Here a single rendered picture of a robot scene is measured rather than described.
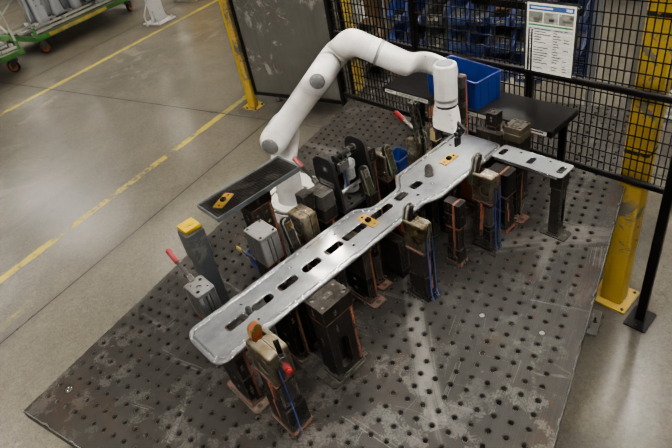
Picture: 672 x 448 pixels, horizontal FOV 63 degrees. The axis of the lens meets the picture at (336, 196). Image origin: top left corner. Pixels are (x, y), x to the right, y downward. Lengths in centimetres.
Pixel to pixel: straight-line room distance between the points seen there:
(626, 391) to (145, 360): 196
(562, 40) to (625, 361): 143
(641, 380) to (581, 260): 76
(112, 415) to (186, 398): 25
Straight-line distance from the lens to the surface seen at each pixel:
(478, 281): 211
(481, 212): 213
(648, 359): 288
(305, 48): 464
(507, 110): 247
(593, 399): 270
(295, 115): 221
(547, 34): 242
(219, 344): 167
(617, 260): 287
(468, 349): 192
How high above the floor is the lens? 220
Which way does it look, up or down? 35 degrees down
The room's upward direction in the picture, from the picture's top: 12 degrees counter-clockwise
